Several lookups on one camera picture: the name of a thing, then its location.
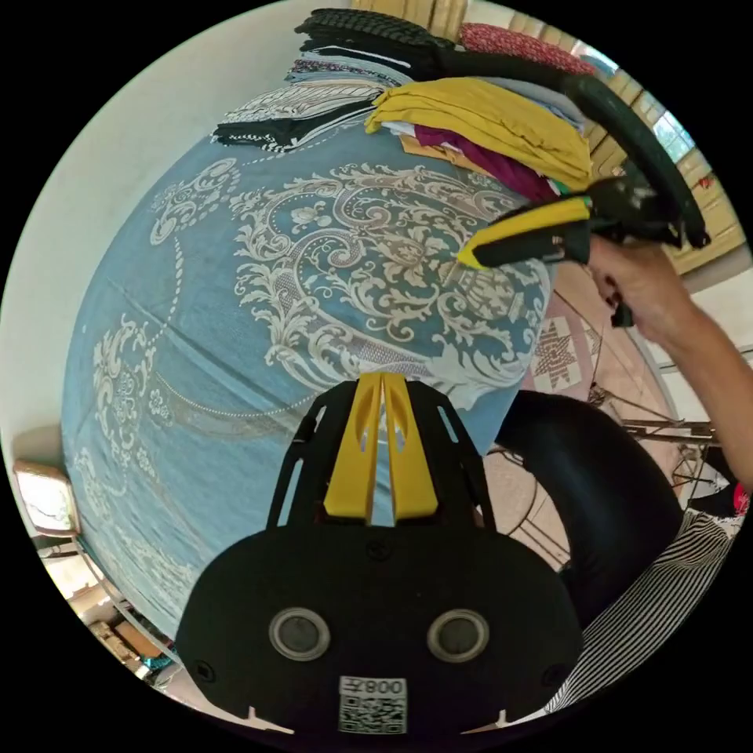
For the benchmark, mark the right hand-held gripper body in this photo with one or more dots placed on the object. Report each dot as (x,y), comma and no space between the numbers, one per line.
(623,206)

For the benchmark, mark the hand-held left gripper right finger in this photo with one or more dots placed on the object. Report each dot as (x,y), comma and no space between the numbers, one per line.
(412,470)

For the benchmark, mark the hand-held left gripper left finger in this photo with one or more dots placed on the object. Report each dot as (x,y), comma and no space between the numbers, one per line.
(353,470)

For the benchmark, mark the person's right forearm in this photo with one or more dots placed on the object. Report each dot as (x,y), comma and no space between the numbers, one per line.
(718,376)

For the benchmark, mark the person's right hand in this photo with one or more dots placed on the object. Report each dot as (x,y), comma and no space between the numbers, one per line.
(647,288)

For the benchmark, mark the yellow-framed window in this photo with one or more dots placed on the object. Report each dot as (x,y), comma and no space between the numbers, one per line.
(670,132)

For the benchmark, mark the pile of clothes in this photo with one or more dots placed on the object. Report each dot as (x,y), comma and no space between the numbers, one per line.
(488,112)

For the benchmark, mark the bed with blue printed sheet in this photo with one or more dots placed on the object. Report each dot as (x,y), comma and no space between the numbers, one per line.
(235,353)

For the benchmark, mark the person's body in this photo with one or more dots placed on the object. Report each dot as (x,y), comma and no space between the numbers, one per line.
(588,470)

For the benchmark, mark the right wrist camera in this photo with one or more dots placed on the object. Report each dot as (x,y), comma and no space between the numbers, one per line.
(635,120)

